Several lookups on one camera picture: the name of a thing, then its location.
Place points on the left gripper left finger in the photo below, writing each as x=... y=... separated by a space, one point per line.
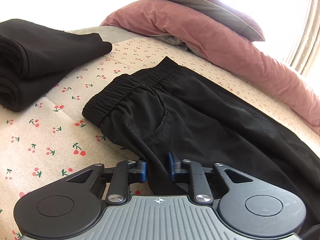
x=121 y=177

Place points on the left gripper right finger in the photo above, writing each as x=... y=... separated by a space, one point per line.
x=194 y=178

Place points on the black pants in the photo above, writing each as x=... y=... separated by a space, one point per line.
x=170 y=108

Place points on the cherry print bed sheet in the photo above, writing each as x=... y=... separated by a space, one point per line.
x=51 y=139

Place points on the pink duvet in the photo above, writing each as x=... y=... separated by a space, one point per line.
x=223 y=47

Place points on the grey mattress edge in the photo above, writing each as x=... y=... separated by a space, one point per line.
x=108 y=33

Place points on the folded black garment stack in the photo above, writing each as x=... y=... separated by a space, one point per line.
x=35 y=58

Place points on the beige curtain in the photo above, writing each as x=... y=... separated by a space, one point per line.
x=308 y=48

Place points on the pink grey pillow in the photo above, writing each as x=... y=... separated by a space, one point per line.
x=239 y=22

